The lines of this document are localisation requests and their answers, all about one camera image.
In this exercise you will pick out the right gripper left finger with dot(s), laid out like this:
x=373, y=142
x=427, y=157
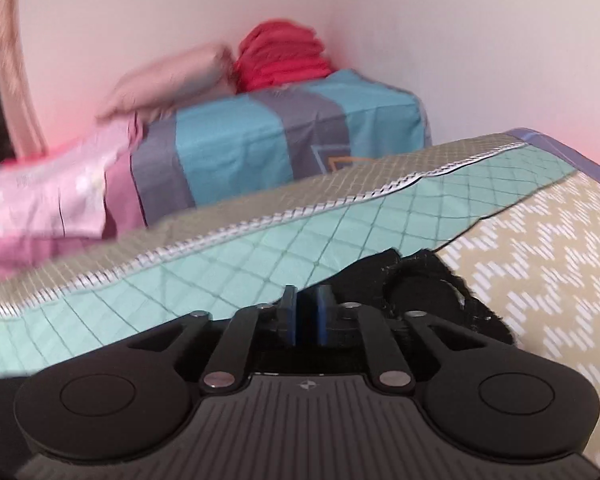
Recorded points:
x=251, y=328

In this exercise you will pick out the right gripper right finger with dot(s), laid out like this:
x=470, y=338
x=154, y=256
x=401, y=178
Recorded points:
x=363, y=331

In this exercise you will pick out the black pants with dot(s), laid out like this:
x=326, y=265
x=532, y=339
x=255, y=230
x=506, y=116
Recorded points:
x=419, y=282

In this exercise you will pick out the patterned bed quilt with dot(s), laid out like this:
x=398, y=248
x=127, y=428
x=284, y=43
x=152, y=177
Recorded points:
x=516, y=215

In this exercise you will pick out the blue grey striped pillow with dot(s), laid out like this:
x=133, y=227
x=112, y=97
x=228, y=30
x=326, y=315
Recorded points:
x=268, y=138

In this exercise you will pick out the light pink small pillow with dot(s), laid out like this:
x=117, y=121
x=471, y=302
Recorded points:
x=158, y=89

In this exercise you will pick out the red cloth by wall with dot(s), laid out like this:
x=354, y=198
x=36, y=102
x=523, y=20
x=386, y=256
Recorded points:
x=280, y=52

